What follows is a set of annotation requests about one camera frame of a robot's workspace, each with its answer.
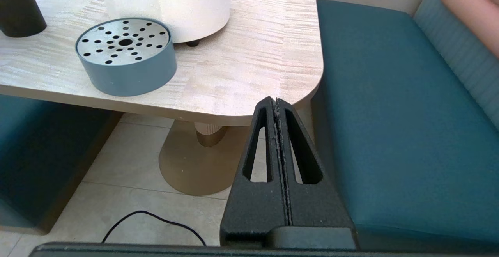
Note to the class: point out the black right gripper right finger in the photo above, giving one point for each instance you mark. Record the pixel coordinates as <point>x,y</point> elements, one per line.
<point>319,206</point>

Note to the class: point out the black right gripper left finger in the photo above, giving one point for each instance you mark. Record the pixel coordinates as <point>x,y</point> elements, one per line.
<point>253,210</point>

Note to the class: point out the black tapered cup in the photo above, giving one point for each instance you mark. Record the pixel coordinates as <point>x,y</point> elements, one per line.
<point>17,9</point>

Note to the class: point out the teal bench with wooden base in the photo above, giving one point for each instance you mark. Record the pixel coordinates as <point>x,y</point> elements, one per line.
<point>39,155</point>
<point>390,112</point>

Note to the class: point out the large round perforated drip tray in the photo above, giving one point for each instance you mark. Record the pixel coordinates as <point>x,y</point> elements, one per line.
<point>128,71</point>

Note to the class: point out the large clear water dispenser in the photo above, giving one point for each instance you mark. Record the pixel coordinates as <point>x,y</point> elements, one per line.
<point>187,3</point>

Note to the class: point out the pink bolster cushion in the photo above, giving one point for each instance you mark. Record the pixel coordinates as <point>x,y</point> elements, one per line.
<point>477,11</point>

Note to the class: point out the gold table pedestal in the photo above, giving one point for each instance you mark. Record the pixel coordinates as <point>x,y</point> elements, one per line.
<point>193,167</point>

